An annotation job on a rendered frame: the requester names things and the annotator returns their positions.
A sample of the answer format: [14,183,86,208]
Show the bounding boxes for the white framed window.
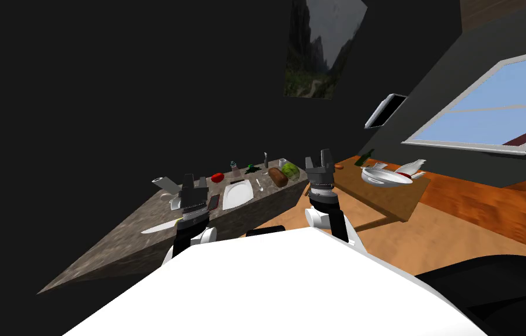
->
[401,45,526,156]

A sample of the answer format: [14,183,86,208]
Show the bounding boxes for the mountain landscape painting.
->
[283,0,369,100]

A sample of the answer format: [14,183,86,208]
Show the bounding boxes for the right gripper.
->
[304,149,336,188]

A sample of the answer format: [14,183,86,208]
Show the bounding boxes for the white plate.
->
[222,179,255,211]

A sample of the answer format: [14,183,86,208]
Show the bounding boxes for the dark green bottle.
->
[353,149,376,168]

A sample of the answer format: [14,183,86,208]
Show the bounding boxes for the grey paper towel roll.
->
[151,176,183,195]

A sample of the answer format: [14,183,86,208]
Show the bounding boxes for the light green lettuce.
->
[282,162,301,183]

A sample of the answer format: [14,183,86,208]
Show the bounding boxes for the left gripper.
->
[180,174,211,214]

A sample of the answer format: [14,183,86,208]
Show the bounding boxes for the brown bread loaf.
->
[268,167,289,189]

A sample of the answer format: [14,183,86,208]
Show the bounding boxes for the white pan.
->
[360,166,415,188]

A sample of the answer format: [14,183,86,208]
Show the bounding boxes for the white stacked dishes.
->
[393,158,427,181]

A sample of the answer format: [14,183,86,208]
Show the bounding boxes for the white blade knife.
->
[141,218,184,235]

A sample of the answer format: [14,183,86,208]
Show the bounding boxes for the white mug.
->
[160,191,184,212]

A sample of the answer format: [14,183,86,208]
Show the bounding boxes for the brown wooden table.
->
[306,156,432,223]

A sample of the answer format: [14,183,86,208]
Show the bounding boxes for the white framed wall box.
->
[364,93,408,130]

